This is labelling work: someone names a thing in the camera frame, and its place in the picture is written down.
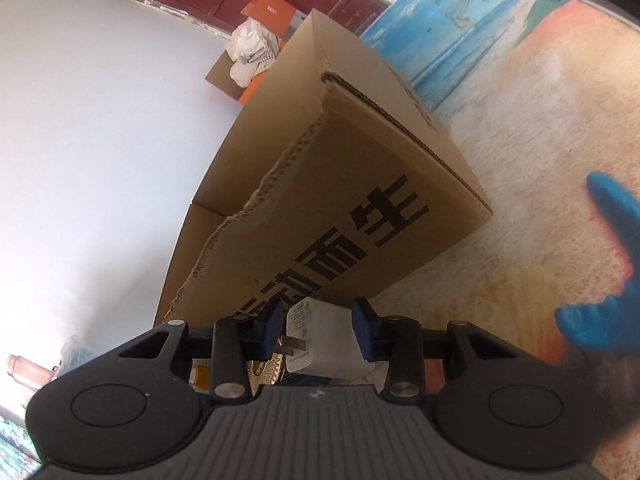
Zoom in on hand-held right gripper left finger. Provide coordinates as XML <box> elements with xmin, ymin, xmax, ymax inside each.
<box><xmin>117</xmin><ymin>305</ymin><xmax>283</xmax><ymax>402</ymax></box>

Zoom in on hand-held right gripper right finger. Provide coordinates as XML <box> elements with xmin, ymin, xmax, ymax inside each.
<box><xmin>351</xmin><ymin>297</ymin><xmax>524</xmax><ymax>401</ymax></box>

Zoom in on white charger plug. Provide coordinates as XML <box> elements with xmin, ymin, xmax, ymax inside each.
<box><xmin>285</xmin><ymin>296</ymin><xmax>376</xmax><ymax>380</ymax></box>

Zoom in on black jar with gold lid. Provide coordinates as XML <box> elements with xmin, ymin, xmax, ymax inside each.
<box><xmin>247</xmin><ymin>352</ymin><xmax>286</xmax><ymax>388</ymax></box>

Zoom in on large printed cardboard box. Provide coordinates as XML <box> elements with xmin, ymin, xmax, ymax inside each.
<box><xmin>152</xmin><ymin>8</ymin><xmax>493</xmax><ymax>331</ymax></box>

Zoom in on clear plastic bag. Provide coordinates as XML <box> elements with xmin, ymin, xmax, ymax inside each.
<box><xmin>52</xmin><ymin>335</ymin><xmax>108</xmax><ymax>376</ymax></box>

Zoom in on copper metal bottle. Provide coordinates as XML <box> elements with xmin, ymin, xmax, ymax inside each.
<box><xmin>6</xmin><ymin>354</ymin><xmax>61</xmax><ymax>376</ymax></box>

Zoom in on white crumpled cloth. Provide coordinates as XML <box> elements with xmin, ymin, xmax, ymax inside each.
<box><xmin>223</xmin><ymin>19</ymin><xmax>286</xmax><ymax>88</ymax></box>

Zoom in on orange cardboard box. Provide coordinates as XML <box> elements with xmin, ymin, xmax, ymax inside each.
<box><xmin>205</xmin><ymin>0</ymin><xmax>313</xmax><ymax>105</ymax></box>

